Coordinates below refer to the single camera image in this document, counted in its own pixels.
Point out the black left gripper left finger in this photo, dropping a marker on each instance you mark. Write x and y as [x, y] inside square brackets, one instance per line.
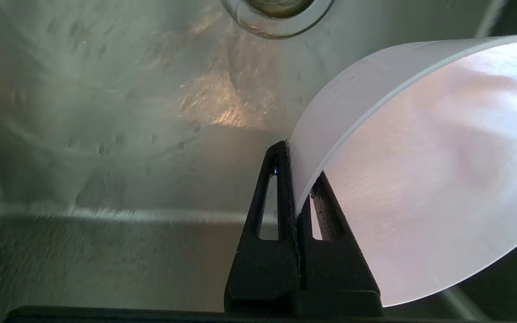
[263, 278]

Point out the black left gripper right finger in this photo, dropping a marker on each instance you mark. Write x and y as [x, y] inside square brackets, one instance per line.
[339, 278]

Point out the pink plastic bowl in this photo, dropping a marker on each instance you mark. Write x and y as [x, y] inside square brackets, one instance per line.
[420, 179]

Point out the stainless steel sink basin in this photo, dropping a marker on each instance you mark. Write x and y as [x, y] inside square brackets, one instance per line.
[106, 157]

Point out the round metal drain strainer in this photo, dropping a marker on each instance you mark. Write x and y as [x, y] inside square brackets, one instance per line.
[278, 11]

